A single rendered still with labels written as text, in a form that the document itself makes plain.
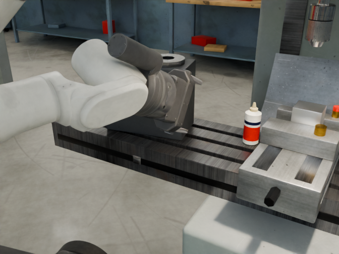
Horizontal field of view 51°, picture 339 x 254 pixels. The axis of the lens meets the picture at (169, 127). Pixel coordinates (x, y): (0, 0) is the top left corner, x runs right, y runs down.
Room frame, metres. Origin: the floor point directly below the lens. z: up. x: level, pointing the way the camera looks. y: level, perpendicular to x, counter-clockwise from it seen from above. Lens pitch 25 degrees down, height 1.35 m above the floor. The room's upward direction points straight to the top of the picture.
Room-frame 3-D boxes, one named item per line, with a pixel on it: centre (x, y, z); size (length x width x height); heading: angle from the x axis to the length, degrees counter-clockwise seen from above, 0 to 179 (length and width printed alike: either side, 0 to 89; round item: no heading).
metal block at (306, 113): (0.72, -0.30, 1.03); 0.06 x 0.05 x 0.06; 58
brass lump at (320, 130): (0.64, -0.30, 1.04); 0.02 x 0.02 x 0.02
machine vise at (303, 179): (0.69, -0.29, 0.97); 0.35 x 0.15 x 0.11; 148
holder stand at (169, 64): (0.92, 0.05, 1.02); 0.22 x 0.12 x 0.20; 71
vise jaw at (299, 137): (0.67, -0.27, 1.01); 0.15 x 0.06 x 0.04; 58
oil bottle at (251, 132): (0.82, -0.21, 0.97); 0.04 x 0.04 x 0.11
